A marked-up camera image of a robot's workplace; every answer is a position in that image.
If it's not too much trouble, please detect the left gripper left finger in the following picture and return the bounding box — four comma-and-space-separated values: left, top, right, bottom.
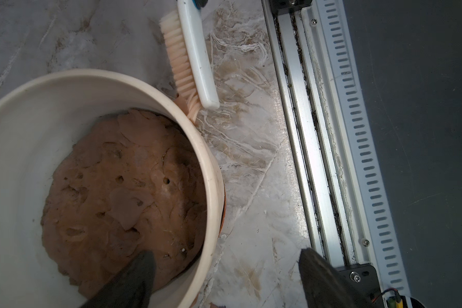
82, 250, 156, 308

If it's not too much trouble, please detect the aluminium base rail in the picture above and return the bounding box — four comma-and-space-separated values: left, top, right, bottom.
263, 1, 420, 307

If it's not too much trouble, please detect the terracotta pot saucer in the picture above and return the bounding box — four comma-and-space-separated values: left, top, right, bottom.
219, 186, 227, 235

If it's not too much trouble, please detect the cream ceramic pot with soil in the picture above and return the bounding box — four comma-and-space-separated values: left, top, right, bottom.
0, 69, 224, 307

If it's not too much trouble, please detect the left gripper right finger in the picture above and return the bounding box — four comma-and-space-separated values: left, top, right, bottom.
299, 248, 373, 308

